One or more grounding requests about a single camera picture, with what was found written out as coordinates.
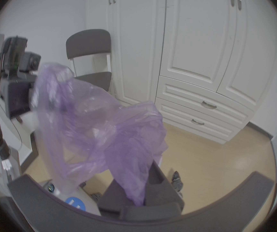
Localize black cable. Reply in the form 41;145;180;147
12;119;25;152

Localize white chair grey cushions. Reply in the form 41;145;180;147
66;29;112;94

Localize black plastic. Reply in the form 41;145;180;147
171;171;185;198

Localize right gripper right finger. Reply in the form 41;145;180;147
144;159;185;212

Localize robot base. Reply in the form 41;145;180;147
39;180;102;216

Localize white wardrobe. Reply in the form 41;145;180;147
85;0;255;144

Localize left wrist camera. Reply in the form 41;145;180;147
20;52;42;72

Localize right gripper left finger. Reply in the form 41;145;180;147
97;179;140;214

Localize purple plastic bag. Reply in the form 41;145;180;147
30;62;169;206

